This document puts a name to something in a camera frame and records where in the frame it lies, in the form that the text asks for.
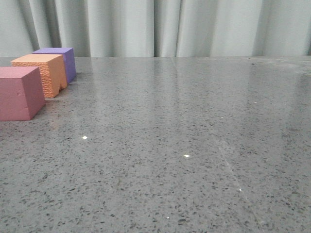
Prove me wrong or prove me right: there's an orange foam cube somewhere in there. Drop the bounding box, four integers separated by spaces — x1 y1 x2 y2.
11 54 67 98

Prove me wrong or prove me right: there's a grey-green curtain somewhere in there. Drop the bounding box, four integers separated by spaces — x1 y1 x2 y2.
0 0 311 57

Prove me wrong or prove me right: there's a purple foam cube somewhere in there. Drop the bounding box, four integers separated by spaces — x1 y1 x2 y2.
33 48 76 83

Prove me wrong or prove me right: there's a pink foam cube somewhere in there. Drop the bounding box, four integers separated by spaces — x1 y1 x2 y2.
0 67 45 121

